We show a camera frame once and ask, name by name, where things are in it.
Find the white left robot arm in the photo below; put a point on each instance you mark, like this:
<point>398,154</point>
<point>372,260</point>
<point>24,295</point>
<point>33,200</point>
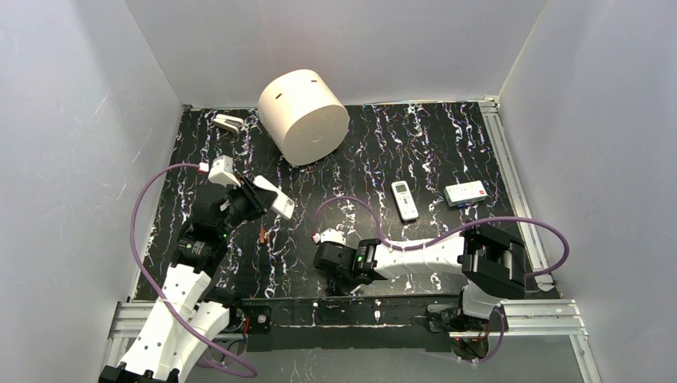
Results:
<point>185,314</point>

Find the white cylindrical container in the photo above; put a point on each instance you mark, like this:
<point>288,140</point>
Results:
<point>303,117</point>

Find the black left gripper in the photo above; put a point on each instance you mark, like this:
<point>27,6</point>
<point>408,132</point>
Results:
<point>249,193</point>

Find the white battery box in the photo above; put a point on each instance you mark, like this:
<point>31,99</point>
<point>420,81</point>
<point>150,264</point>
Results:
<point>460,195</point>

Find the white stapler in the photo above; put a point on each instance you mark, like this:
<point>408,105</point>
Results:
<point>228,123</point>

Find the white remote control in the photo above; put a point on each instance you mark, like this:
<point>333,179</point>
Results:
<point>281,203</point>

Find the small grey remote control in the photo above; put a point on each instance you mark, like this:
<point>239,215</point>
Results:
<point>404,201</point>

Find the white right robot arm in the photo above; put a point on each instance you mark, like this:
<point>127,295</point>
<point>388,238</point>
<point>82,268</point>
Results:
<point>493,261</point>

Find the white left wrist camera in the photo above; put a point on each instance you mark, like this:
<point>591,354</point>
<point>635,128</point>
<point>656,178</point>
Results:
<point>220,171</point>

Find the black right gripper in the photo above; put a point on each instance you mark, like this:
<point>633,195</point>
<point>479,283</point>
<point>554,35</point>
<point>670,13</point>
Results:
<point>322,258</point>

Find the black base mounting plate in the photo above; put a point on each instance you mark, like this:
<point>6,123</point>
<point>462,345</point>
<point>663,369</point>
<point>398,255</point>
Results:
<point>372,322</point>

